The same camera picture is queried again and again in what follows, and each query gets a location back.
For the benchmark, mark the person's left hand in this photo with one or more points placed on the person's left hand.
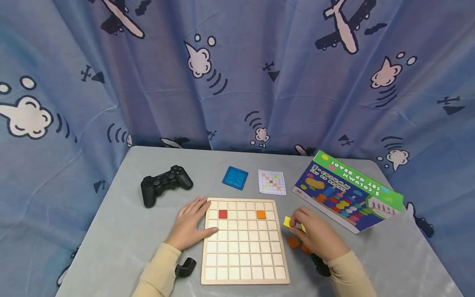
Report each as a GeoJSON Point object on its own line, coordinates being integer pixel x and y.
{"type": "Point", "coordinates": [189, 227]}

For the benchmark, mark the person's right hand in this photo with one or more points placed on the person's right hand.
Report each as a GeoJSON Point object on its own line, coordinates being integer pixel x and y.
{"type": "Point", "coordinates": [321, 237]}

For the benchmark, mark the person's left thumb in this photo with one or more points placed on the person's left thumb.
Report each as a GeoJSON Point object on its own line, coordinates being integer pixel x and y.
{"type": "Point", "coordinates": [209, 235]}

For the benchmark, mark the person's left fingers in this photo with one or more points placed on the person's left fingers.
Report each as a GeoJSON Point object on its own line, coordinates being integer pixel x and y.
{"type": "Point", "coordinates": [195, 205]}

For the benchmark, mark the person's right fingers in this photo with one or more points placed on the person's right fingers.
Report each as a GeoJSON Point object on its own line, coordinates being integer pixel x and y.
{"type": "Point", "coordinates": [298, 218]}

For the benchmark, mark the yellow square tile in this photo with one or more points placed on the yellow square tile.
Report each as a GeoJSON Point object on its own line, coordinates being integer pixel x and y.
{"type": "Point", "coordinates": [288, 222]}

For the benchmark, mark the wooden grid board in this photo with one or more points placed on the wooden grid board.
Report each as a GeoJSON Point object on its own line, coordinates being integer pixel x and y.
{"type": "Point", "coordinates": [245, 251]}

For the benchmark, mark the person's right forearm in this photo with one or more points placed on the person's right forearm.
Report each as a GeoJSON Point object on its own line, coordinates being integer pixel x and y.
{"type": "Point", "coordinates": [350, 276]}

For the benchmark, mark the person's left forearm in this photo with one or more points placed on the person's left forearm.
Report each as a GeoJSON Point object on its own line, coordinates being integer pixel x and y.
{"type": "Point", "coordinates": [159, 270]}

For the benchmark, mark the red square tile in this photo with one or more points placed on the red square tile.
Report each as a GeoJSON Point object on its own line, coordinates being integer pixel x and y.
{"type": "Point", "coordinates": [222, 214]}

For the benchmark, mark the orange square tile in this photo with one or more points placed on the orange square tile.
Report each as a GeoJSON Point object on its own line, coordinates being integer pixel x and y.
{"type": "Point", "coordinates": [261, 214]}
{"type": "Point", "coordinates": [305, 248]}
{"type": "Point", "coordinates": [293, 242]}

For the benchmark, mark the black game controller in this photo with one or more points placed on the black game controller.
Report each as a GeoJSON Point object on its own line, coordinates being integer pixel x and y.
{"type": "Point", "coordinates": [165, 182]}

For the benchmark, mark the black wrist band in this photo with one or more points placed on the black wrist band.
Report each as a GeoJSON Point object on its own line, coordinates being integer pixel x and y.
{"type": "Point", "coordinates": [321, 266]}
{"type": "Point", "coordinates": [184, 268]}

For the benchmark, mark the white pattern card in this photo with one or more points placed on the white pattern card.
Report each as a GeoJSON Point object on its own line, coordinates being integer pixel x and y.
{"type": "Point", "coordinates": [272, 182]}

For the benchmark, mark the blue translucent square tile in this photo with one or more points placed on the blue translucent square tile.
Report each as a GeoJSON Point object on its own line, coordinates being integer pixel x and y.
{"type": "Point", "coordinates": [235, 177]}

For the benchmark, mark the colourful green-edged toy box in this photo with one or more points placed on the colourful green-edged toy box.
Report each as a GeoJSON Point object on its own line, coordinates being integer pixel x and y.
{"type": "Point", "coordinates": [345, 194]}

